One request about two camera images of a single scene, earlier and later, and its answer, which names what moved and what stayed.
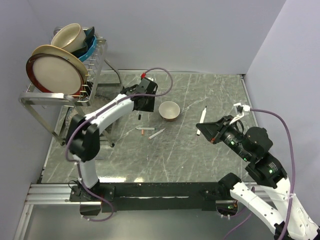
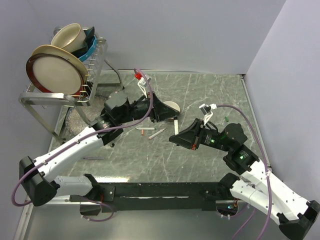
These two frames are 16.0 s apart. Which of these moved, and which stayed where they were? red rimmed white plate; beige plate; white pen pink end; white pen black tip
Moved: white pen black tip
Stayed: red rimmed white plate; beige plate; white pen pink end
